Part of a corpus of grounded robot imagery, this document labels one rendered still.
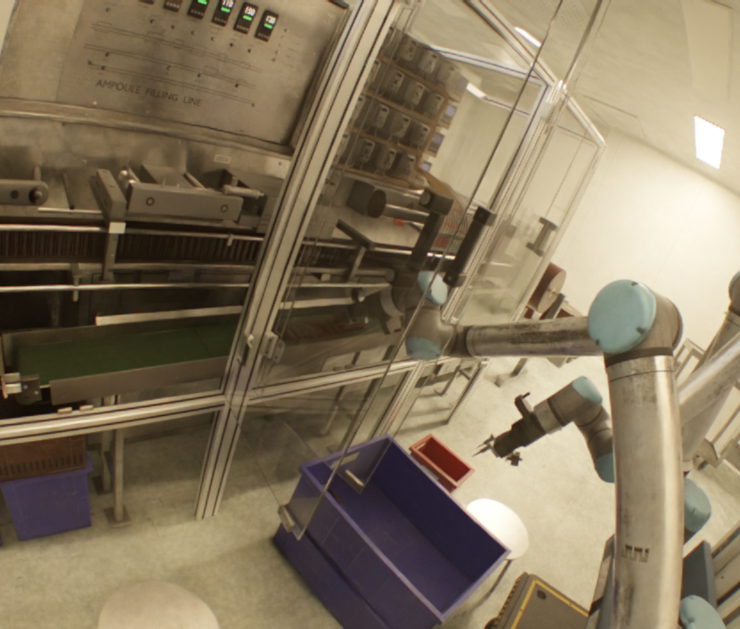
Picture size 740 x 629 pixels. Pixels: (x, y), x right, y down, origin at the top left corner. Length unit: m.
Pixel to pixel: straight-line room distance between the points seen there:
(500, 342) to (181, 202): 0.80
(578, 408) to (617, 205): 4.75
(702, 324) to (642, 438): 4.94
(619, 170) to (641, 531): 5.36
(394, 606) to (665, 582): 0.79
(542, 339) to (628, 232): 4.76
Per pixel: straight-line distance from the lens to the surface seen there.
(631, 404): 0.66
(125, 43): 1.30
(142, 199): 0.99
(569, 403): 1.12
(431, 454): 2.26
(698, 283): 5.56
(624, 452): 0.67
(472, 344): 1.11
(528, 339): 0.98
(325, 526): 1.33
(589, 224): 5.77
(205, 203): 1.04
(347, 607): 1.45
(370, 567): 1.27
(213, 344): 1.23
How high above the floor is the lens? 1.35
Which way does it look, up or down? 23 degrees down
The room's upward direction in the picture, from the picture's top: 24 degrees clockwise
